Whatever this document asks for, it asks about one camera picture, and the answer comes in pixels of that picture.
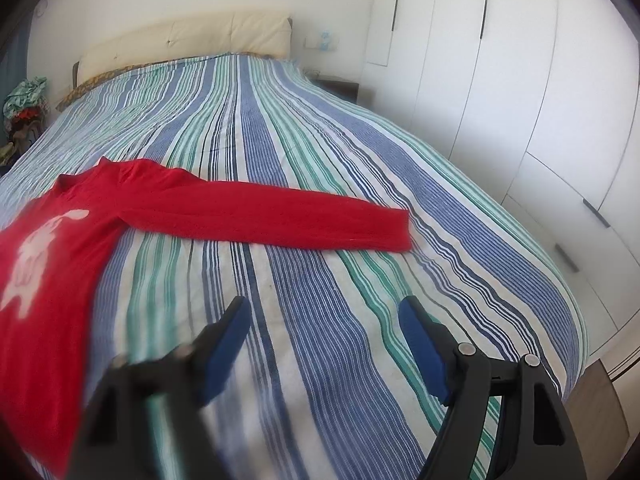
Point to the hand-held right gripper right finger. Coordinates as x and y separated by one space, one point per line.
422 345

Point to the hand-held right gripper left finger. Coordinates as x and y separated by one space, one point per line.
227 350

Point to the red knit sweater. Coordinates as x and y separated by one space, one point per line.
200 200

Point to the pile of colourful clothes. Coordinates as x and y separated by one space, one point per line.
27 105

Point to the striped bedspread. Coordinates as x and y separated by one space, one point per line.
325 160

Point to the dark wooden nightstand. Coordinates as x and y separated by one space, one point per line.
340 87

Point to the white wardrobe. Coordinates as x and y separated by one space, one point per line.
500 85

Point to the cream padded headboard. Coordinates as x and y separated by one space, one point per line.
200 35

